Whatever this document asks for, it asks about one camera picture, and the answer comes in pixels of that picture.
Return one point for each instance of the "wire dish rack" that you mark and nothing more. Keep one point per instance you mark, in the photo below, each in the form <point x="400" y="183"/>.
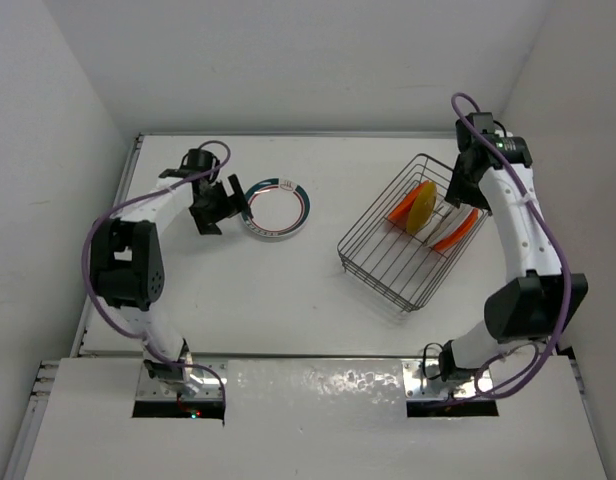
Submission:
<point x="404" y="268"/>

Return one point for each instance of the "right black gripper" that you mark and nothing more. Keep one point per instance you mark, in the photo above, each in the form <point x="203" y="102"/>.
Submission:
<point x="460" y="194"/>

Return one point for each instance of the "far orange plate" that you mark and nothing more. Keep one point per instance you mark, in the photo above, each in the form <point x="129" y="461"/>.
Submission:
<point x="404" y="207"/>

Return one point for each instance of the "white plate red characters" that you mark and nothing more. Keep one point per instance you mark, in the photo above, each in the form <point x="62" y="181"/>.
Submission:
<point x="447" y="222"/>

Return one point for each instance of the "orange plate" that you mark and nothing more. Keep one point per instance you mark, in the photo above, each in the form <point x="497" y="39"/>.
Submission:
<point x="404" y="207"/>
<point x="458" y="233"/>

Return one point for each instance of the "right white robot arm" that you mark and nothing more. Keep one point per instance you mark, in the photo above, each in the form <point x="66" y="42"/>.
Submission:
<point x="494" y="174"/>

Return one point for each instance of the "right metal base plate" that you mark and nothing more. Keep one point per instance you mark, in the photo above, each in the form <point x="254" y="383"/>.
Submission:
<point x="422" y="384"/>

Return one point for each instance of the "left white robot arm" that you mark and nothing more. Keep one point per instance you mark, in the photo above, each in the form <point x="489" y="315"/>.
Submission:
<point x="122" y="264"/>

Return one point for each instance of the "near orange plate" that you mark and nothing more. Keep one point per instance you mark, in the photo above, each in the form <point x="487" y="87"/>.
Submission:
<point x="458" y="233"/>

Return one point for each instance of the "metal base plate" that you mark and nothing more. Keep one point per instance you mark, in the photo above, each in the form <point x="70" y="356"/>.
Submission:
<point x="422" y="384"/>
<point x="191" y="383"/>

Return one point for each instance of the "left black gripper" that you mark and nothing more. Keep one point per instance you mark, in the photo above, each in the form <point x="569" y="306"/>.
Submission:
<point x="206" y="221"/>

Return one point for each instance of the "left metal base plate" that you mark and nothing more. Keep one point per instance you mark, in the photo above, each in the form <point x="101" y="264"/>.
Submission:
<point x="191" y="383"/>

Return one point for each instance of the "yellow plate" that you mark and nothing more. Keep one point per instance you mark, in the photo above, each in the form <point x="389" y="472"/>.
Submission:
<point x="422" y="207"/>

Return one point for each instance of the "green rimmed white plate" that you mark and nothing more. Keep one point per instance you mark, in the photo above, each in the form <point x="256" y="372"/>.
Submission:
<point x="265" y="235"/>
<point x="278" y="203"/>

